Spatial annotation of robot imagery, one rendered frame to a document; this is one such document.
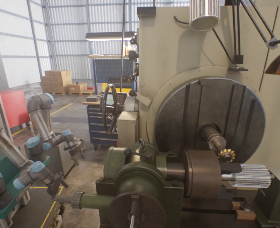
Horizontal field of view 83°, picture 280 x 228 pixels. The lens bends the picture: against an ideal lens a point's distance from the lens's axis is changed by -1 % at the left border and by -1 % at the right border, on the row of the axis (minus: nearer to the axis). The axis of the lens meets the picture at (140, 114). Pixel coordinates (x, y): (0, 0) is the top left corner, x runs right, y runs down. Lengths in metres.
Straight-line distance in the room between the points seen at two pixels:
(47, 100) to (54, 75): 7.19
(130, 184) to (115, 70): 2.71
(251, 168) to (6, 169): 1.65
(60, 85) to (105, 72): 5.73
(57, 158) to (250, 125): 2.27
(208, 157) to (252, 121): 0.38
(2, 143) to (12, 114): 3.50
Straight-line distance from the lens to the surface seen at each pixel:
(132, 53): 1.17
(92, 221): 2.13
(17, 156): 1.32
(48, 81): 9.08
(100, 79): 3.25
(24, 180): 1.26
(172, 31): 0.91
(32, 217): 1.94
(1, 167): 1.66
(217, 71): 0.93
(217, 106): 0.87
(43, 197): 2.09
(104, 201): 0.63
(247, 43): 1.01
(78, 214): 2.23
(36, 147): 1.78
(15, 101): 4.77
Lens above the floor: 1.65
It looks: 19 degrees down
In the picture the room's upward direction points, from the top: straight up
